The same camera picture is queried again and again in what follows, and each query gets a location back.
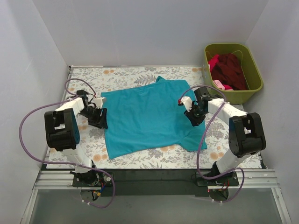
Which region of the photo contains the teal t shirt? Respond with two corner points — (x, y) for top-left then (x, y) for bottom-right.
(101, 77), (207, 159)

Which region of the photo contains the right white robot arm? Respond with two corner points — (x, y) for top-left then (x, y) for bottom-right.
(178, 85), (266, 186)

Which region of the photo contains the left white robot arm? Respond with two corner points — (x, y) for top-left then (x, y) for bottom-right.
(44, 90), (108, 187)

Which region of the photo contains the floral table mat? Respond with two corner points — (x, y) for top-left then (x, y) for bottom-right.
(46, 66), (262, 170)

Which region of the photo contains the dark red garment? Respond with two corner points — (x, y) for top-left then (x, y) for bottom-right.
(208, 53), (247, 91)

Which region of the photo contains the pink garment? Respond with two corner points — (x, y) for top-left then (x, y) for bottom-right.
(208, 54), (233, 91)

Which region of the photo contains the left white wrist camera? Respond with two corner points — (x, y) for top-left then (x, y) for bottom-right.
(92, 97), (106, 109)

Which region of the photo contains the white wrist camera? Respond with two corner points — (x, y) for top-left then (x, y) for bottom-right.
(178, 96), (193, 112)
(92, 97), (106, 109)

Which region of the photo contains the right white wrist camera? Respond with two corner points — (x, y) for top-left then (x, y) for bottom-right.
(178, 96), (193, 112)

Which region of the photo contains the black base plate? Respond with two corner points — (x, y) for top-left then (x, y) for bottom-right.
(71, 168), (239, 198)

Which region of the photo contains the aluminium frame rail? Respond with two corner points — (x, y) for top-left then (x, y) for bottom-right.
(35, 169), (280, 189)

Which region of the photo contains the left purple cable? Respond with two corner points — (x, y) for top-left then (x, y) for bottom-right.
(19, 78), (115, 209)

